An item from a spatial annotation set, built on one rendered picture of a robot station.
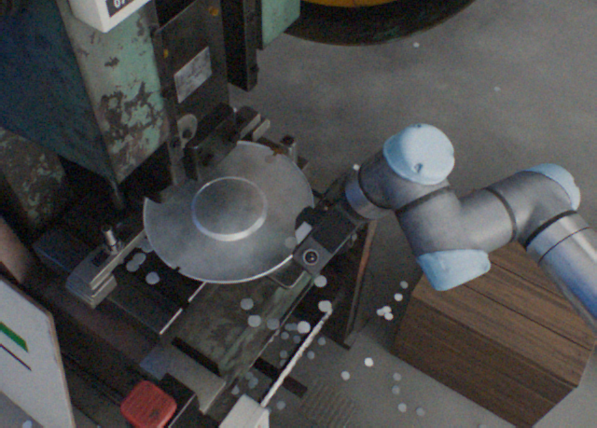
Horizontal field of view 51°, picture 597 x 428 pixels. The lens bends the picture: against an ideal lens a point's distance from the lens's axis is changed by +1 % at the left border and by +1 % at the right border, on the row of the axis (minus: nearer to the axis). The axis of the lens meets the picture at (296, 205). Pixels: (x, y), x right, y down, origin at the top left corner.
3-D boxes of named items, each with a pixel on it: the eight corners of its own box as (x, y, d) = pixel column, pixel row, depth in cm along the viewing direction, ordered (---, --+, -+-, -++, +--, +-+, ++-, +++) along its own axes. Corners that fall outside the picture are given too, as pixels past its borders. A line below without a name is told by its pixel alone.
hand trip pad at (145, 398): (186, 418, 96) (179, 401, 90) (159, 451, 93) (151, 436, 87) (151, 392, 99) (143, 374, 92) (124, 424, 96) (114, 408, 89)
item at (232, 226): (249, 316, 96) (249, 314, 96) (107, 229, 105) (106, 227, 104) (344, 187, 110) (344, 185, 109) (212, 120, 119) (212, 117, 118)
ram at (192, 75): (255, 140, 103) (247, -19, 79) (196, 200, 95) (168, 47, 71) (173, 96, 108) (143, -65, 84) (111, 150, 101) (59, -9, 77)
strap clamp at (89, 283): (160, 239, 113) (151, 206, 104) (93, 310, 104) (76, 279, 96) (135, 223, 115) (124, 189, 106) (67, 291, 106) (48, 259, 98)
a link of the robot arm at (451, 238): (530, 252, 73) (485, 169, 75) (450, 290, 70) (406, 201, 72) (496, 264, 81) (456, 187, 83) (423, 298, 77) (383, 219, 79)
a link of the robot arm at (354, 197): (391, 221, 81) (343, 180, 80) (374, 231, 84) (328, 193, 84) (416, 182, 84) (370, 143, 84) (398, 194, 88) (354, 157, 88)
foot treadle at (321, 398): (356, 409, 155) (358, 402, 151) (335, 444, 150) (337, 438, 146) (173, 288, 174) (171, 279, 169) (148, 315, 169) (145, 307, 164)
